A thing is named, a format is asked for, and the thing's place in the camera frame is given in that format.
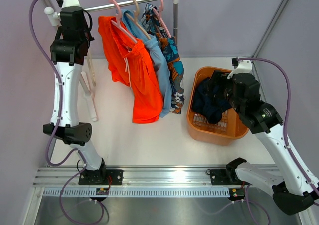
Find navy blue shorts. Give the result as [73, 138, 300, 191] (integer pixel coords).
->
[192, 77, 231, 124]

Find beige hanger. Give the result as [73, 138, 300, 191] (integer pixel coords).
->
[125, 0, 151, 40]
[87, 51, 96, 87]

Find pink hanger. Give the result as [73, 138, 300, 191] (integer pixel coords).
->
[155, 0, 171, 38]
[108, 0, 138, 44]

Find light blue shorts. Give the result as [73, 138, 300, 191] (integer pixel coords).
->
[122, 9, 172, 118]

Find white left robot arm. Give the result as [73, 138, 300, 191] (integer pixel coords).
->
[43, 6, 107, 185]

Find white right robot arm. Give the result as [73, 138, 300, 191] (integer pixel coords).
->
[208, 70, 319, 215]

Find patterned blue orange shorts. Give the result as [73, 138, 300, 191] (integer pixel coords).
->
[140, 3, 185, 114]

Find white clothes rack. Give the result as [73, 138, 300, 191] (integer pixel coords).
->
[44, 0, 181, 122]

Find orange plastic basket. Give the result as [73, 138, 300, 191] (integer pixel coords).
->
[186, 66, 249, 146]

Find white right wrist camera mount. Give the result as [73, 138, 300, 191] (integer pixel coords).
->
[227, 58, 252, 79]

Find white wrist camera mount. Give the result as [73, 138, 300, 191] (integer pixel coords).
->
[227, 58, 252, 79]
[56, 0, 80, 8]

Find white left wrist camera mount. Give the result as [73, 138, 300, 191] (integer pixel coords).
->
[56, 0, 80, 8]

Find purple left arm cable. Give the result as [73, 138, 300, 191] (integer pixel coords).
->
[28, 0, 109, 224]

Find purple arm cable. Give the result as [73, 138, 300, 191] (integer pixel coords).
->
[199, 57, 319, 225]
[28, 0, 109, 224]

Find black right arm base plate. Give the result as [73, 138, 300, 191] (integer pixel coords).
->
[206, 169, 243, 185]

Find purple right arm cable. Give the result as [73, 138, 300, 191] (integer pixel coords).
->
[199, 57, 319, 225]

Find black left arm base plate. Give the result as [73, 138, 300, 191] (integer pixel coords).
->
[78, 169, 123, 186]

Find aluminium mounting rail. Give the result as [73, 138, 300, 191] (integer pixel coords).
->
[33, 165, 241, 188]

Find white slotted cable duct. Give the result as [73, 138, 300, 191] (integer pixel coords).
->
[43, 187, 230, 198]

